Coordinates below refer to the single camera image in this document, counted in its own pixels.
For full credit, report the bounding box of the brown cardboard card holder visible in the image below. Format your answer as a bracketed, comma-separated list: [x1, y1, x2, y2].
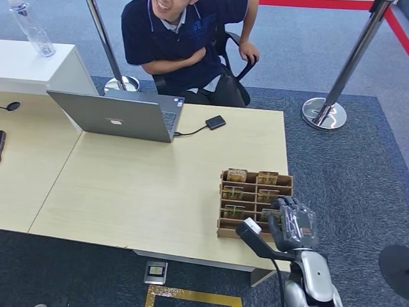
[217, 169, 294, 243]

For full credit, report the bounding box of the grey laptop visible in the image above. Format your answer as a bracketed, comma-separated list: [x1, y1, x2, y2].
[47, 89, 185, 144]

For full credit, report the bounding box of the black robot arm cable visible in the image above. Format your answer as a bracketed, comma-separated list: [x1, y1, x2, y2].
[271, 258, 285, 307]

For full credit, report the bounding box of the black device at desk edge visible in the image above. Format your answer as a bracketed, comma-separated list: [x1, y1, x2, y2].
[0, 130, 8, 164]

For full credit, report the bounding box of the metal floor socket box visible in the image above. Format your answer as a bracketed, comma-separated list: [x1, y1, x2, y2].
[143, 260, 168, 285]

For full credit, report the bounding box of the chrome stanchion post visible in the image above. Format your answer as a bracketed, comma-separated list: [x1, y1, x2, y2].
[85, 0, 140, 94]
[301, 0, 395, 131]

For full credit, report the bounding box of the black office chair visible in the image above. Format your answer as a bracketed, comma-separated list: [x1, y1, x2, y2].
[152, 25, 257, 107]

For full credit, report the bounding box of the clear plastic water bottle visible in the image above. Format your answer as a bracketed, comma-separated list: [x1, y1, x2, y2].
[8, 0, 57, 58]

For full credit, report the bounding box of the black round puck with cable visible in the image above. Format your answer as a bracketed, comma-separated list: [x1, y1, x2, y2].
[0, 101, 22, 113]

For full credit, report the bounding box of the red barrier belt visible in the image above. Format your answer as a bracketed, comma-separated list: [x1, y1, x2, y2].
[258, 0, 374, 12]
[383, 7, 409, 58]

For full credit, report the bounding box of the green brown card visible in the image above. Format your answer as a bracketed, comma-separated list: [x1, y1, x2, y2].
[259, 208, 281, 224]
[257, 171, 278, 185]
[222, 185, 244, 201]
[257, 189, 280, 203]
[226, 168, 248, 184]
[223, 205, 246, 220]

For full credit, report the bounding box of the person's left hand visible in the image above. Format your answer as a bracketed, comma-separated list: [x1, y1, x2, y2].
[238, 40, 260, 65]

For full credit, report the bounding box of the black round disc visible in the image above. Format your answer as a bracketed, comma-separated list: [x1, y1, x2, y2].
[378, 244, 409, 299]

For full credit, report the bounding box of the white cabinet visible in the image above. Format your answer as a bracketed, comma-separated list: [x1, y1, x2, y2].
[0, 39, 99, 96]

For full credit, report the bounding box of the pale wrist camera black mount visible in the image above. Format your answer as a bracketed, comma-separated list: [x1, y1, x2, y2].
[235, 217, 296, 262]

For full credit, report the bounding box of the black drive cable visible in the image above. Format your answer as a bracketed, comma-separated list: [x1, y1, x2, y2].
[173, 125, 208, 138]

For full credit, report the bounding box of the black external drive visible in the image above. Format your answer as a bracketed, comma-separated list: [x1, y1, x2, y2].
[205, 115, 226, 131]

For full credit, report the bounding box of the person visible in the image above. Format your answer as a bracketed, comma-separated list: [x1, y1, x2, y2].
[121, 0, 260, 108]

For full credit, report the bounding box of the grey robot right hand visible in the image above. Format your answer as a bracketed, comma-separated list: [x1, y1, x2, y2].
[268, 195, 319, 253]

